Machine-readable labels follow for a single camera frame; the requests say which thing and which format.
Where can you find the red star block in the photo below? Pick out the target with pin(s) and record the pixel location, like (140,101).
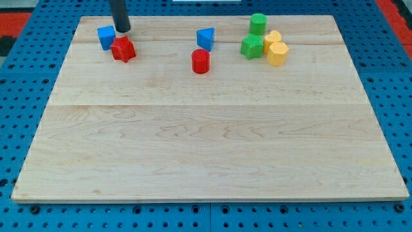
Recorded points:
(123,49)

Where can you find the light wooden board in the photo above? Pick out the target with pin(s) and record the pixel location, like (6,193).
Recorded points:
(151,130)

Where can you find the green star block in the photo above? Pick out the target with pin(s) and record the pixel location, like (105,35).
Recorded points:
(252,46)

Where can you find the red cylinder block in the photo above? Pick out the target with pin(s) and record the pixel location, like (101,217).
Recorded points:
(200,61)

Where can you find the blue triangle block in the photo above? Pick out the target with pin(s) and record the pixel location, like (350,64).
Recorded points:
(205,38)

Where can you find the yellow hexagon block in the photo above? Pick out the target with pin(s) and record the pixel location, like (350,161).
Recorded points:
(277,53)

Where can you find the yellow heart block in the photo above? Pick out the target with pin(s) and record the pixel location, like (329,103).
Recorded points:
(270,38)

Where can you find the green cylinder block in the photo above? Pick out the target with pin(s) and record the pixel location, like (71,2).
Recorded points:
(257,24)

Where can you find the blue cube block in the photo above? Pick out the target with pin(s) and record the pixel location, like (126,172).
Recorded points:
(106,36)

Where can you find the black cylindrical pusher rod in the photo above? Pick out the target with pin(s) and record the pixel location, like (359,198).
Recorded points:
(120,15)

